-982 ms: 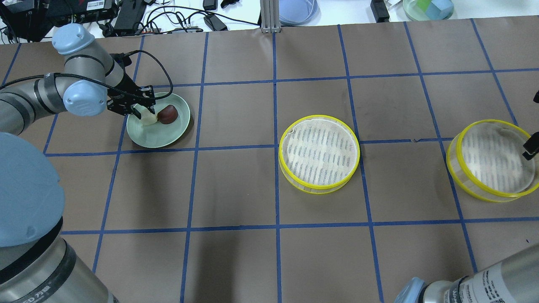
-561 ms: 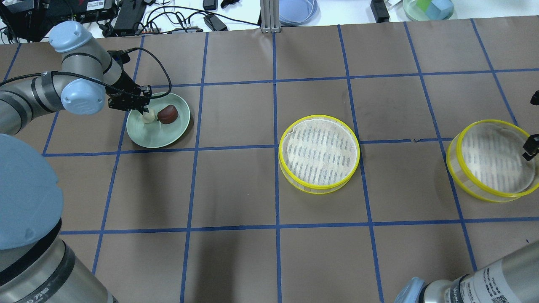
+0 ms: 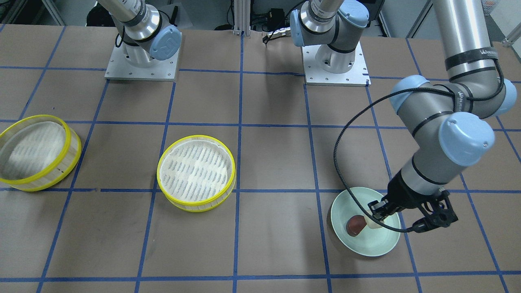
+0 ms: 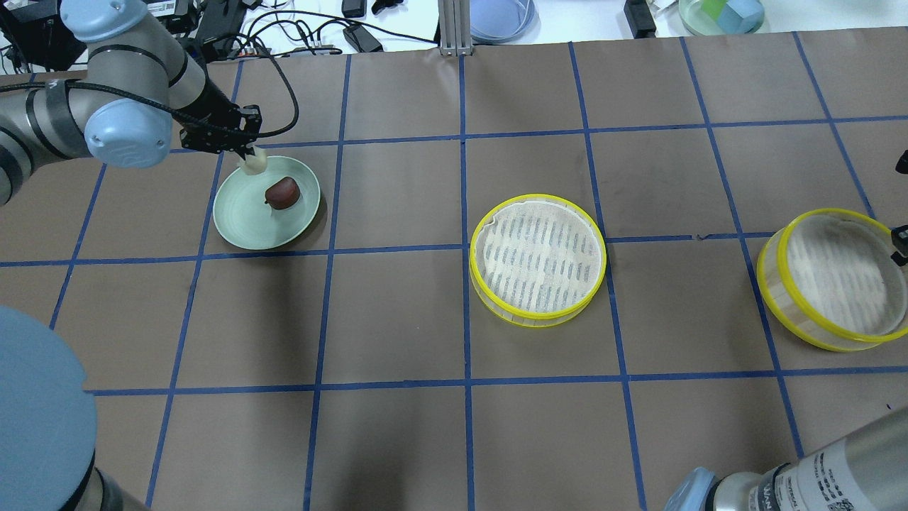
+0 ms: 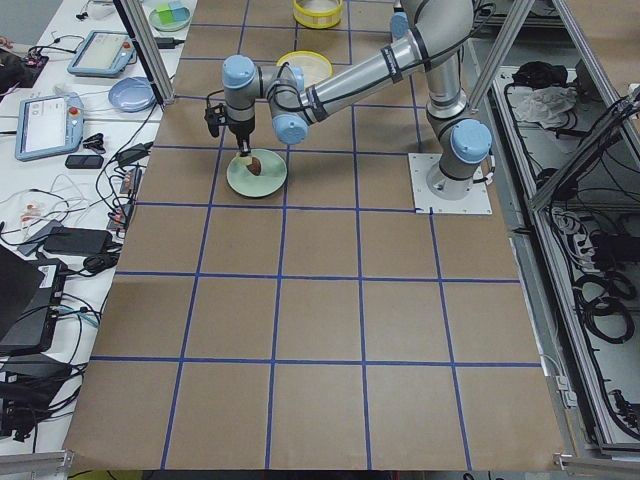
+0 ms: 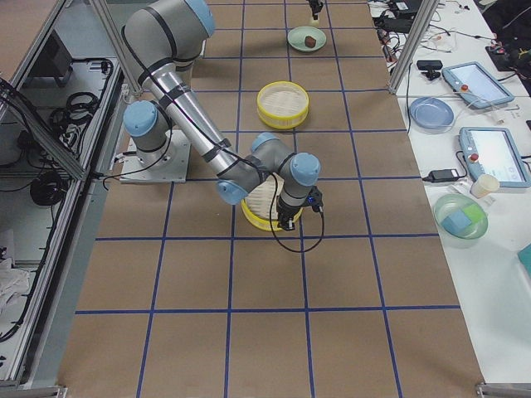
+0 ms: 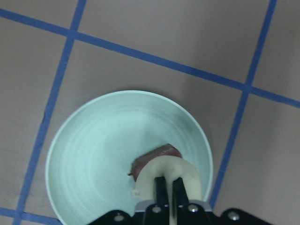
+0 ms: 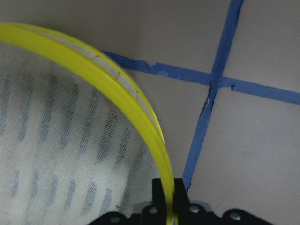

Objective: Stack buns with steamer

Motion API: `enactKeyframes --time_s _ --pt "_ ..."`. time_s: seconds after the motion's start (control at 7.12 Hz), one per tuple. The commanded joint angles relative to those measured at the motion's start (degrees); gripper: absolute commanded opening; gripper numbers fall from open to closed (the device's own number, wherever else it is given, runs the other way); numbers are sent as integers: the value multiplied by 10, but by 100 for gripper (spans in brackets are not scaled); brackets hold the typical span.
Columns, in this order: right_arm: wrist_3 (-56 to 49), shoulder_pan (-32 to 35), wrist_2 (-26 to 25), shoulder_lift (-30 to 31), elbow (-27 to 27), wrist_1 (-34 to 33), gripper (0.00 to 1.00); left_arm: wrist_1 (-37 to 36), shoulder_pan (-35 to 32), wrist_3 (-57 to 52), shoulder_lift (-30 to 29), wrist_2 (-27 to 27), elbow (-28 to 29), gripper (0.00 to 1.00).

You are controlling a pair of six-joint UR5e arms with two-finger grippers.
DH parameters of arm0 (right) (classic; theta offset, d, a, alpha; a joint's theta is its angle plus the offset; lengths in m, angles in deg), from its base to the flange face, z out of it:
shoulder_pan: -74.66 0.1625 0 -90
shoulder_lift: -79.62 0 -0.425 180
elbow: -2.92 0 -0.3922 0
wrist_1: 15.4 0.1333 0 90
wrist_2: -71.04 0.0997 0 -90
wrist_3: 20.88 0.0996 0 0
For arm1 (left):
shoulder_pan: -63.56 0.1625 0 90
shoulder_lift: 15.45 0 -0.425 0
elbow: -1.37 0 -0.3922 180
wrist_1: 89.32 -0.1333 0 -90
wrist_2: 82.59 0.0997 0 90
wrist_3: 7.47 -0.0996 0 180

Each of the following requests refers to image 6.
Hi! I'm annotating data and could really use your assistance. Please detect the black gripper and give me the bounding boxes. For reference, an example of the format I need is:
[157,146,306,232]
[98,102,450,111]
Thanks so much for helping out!
[276,201,301,231]

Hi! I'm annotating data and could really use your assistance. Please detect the brown bun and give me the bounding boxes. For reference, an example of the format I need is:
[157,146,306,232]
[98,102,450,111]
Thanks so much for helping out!
[304,36,316,48]

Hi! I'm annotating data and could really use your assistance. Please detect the yellow steamer basket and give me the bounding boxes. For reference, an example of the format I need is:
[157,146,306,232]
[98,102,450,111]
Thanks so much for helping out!
[256,80,309,130]
[241,175,284,232]

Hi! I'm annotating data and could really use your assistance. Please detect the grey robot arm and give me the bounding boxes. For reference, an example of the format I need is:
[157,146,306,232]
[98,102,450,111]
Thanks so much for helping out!
[121,1,323,231]

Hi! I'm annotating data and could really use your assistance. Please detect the light green plate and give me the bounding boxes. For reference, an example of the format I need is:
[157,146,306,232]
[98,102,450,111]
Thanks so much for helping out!
[287,26,327,52]

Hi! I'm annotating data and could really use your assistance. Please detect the black webcam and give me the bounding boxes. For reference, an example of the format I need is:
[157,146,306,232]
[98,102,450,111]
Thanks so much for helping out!
[417,60,443,81]

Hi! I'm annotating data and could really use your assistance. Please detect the black power brick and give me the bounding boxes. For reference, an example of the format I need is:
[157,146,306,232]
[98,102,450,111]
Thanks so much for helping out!
[422,168,466,183]

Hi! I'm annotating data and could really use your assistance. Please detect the blue plate on desk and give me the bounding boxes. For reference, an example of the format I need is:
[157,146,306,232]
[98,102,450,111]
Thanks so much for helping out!
[409,97,455,133]

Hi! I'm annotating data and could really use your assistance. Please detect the green bowl with sponges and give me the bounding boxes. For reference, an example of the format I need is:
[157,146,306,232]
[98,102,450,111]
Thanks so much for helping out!
[432,193,489,249]

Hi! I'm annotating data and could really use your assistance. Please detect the teach pendant upper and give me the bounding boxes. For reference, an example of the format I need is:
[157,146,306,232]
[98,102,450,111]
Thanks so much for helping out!
[441,61,514,109]

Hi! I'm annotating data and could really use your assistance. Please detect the teach pendant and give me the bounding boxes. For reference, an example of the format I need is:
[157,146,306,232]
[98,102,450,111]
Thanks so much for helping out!
[458,127,530,188]
[441,61,514,109]

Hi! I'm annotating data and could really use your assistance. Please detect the paper cup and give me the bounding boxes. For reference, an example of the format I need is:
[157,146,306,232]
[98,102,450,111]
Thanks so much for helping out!
[470,173,500,199]

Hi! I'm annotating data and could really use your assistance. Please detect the teach pendant lower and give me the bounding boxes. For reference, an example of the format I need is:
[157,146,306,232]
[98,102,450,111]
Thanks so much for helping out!
[458,127,530,188]

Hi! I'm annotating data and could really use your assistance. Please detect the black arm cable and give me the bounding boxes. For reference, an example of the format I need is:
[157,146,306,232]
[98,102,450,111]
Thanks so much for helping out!
[267,169,327,254]

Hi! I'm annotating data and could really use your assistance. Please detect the aluminium frame post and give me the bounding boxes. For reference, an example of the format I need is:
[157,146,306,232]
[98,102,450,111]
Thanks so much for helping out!
[388,0,439,95]

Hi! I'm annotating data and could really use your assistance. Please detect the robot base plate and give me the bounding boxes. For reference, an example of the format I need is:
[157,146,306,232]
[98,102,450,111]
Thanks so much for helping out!
[119,129,191,183]

